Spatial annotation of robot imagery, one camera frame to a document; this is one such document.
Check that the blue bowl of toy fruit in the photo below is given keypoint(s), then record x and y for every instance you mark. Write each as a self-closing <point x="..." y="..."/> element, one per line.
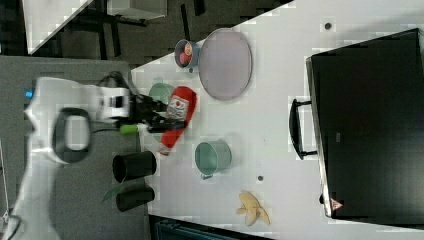
<point x="180" y="47"/>

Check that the orange toy fruit slice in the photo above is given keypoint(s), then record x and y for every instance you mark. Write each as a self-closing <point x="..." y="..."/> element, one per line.
<point x="188" y="49"/>

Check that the red ketchup bottle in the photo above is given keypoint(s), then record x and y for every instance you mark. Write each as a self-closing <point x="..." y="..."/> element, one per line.
<point x="181" y="106"/>

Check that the green slotted spatula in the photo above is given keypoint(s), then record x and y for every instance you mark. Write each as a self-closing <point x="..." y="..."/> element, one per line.
<point x="114" y="191"/>

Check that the yellow toy banana peel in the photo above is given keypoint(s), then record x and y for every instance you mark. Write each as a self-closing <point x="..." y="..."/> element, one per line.
<point x="252" y="209"/>

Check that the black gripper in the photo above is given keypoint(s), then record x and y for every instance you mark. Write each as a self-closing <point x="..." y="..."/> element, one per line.
<point x="145" y="110"/>

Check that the black toaster oven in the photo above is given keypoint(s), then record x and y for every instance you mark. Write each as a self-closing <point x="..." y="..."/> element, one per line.
<point x="367" y="111"/>

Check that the small black cylinder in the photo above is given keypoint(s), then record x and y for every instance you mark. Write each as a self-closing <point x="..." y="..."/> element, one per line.
<point x="135" y="197"/>

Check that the red toy strawberry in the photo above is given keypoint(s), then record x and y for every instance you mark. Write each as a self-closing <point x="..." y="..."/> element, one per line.
<point x="184" y="59"/>

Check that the lilac round plate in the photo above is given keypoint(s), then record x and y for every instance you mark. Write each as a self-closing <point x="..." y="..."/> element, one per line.
<point x="225" y="64"/>

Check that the green perforated colander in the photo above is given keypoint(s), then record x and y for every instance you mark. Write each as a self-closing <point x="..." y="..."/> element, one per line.
<point x="161" y="92"/>

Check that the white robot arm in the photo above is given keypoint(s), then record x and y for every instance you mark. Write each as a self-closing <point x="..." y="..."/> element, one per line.
<point x="62" y="113"/>

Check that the green mug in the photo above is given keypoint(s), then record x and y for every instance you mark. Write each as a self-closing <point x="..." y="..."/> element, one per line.
<point x="212" y="157"/>

